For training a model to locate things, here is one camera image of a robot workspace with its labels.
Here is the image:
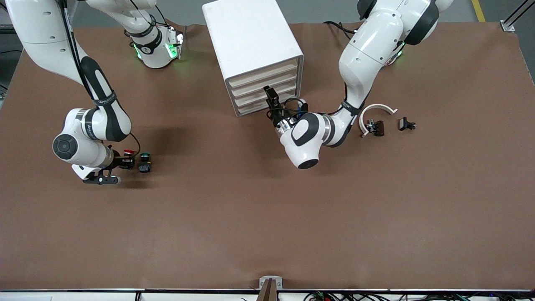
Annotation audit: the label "dark brown small part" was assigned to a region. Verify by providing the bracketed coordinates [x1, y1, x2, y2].
[366, 119, 385, 137]

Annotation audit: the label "white curved plastic ring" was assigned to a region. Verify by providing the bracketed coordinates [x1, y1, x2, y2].
[359, 103, 398, 138]

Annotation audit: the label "black arm base cable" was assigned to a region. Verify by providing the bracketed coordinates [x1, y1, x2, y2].
[324, 21, 356, 36]

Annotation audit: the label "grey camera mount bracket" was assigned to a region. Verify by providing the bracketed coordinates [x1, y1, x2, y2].
[257, 276, 283, 301]

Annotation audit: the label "tangled cables below table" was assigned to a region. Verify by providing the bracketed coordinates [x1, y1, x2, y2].
[305, 291, 535, 301]

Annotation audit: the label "aluminium frame profile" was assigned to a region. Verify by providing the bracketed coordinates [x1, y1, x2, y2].
[500, 0, 535, 33]

